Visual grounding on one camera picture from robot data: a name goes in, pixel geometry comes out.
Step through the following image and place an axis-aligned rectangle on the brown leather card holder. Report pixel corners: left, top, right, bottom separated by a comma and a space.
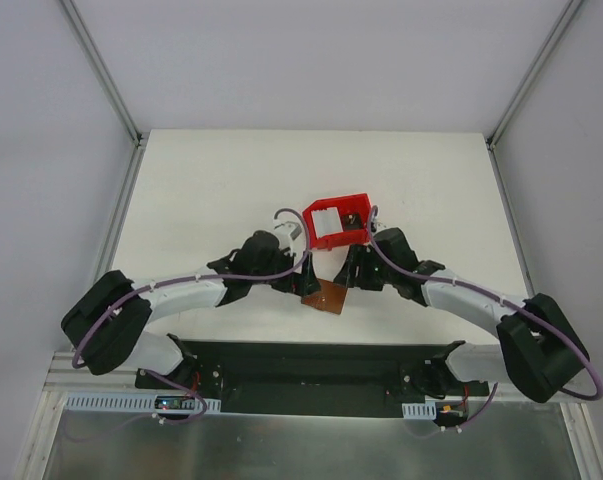
301, 279, 348, 315

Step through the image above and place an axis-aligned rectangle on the red plastic bin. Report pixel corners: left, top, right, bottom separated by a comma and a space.
302, 193, 371, 250

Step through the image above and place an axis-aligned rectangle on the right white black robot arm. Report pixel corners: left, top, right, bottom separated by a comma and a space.
334, 228, 590, 403

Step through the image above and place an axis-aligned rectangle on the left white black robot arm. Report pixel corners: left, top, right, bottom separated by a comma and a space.
61, 230, 320, 389

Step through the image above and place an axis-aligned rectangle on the black VIP card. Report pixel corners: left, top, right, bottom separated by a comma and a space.
341, 213, 365, 232

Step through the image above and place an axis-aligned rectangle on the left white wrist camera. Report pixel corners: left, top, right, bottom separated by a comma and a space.
271, 219, 303, 251

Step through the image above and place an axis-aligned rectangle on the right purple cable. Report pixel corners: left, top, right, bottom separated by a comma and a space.
363, 205, 603, 402

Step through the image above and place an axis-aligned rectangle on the purple cable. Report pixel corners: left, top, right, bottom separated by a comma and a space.
363, 205, 603, 402
72, 208, 313, 371

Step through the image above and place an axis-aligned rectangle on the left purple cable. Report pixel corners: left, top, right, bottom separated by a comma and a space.
72, 208, 313, 371

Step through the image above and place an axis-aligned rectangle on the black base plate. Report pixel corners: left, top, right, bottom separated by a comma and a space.
134, 333, 501, 417

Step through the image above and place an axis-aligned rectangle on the right white cable duct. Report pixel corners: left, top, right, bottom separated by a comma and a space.
401, 401, 437, 421

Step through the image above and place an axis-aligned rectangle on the white cable duct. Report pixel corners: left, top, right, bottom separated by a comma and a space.
65, 392, 221, 415
401, 401, 437, 421

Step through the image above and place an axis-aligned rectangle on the right aluminium frame post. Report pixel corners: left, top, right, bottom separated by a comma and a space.
486, 0, 586, 151

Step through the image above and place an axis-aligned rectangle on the aluminium frame post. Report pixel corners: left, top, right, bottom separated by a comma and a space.
57, 0, 144, 147
486, 0, 586, 151

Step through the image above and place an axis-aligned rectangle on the left white cable duct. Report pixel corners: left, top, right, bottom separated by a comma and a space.
65, 392, 221, 415

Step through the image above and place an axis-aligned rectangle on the left aluminium frame post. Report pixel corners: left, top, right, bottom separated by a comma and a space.
57, 0, 144, 147

